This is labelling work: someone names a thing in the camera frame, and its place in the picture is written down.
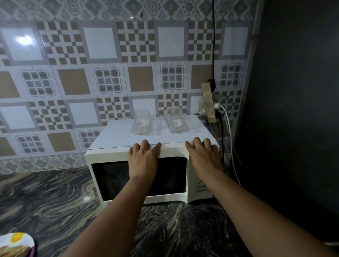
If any black appliance cable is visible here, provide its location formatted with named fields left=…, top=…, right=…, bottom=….
left=214, top=111, right=226, bottom=165

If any person's right forearm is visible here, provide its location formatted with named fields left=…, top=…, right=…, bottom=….
left=204, top=171, right=338, bottom=257

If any clear plastic sandwich package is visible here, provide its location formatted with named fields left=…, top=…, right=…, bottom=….
left=163, top=107, right=191, bottom=134
left=131, top=109, right=155, bottom=136

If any triangle sandwich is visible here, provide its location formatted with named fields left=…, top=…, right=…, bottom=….
left=0, top=245, right=31, bottom=257

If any silver refrigerator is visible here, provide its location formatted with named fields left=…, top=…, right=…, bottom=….
left=233, top=0, right=339, bottom=244

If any person's left forearm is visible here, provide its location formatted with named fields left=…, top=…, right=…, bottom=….
left=61, top=176, right=155, bottom=257

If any beige wall power strip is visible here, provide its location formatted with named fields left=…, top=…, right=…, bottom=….
left=199, top=82, right=218, bottom=123

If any polka dot plate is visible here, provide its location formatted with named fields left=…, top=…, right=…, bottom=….
left=0, top=232, right=36, bottom=257

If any person's right hand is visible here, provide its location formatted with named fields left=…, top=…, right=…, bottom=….
left=184, top=137, right=224, bottom=182

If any person's left hand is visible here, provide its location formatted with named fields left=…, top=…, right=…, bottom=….
left=127, top=139, right=162, bottom=180

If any white plug cable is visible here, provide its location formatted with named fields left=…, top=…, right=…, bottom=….
left=214, top=102, right=242, bottom=186

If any white microwave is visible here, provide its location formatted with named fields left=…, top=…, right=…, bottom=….
left=85, top=114, right=221, bottom=208

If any black wall cable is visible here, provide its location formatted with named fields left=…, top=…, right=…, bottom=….
left=208, top=0, right=217, bottom=89

